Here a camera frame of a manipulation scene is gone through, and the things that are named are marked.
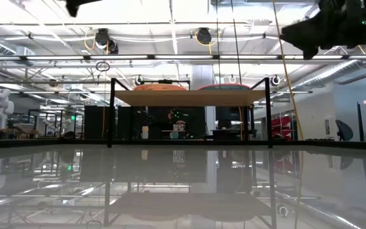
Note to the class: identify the wooden shelf with black frame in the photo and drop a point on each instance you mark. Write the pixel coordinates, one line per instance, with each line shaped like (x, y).
(189, 97)

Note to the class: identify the orange plastic plate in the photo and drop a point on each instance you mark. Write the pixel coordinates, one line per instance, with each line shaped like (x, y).
(160, 87)

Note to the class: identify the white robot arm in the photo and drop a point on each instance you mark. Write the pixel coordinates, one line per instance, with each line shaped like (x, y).
(0, 108)

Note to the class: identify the dark office chair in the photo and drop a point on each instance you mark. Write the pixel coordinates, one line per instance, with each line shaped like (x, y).
(344, 130)

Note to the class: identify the white paper cup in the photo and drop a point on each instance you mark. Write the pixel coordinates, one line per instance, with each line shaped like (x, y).
(145, 132)

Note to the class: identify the teal mug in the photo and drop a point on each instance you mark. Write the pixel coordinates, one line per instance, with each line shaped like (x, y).
(174, 135)

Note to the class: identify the silver ceiling air duct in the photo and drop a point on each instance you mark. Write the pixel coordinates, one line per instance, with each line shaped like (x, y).
(329, 74)

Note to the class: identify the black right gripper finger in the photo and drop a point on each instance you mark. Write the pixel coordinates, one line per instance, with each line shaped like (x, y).
(303, 31)
(310, 53)

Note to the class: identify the red translucent plastic plate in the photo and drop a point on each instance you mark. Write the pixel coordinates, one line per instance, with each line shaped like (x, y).
(224, 86)

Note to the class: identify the black metal table frame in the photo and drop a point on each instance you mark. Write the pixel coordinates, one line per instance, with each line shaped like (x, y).
(43, 143)

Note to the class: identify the white patterned mug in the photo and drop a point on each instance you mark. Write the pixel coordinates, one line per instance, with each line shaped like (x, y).
(179, 126)

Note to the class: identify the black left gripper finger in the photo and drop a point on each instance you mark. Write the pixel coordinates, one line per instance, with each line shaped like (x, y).
(73, 6)

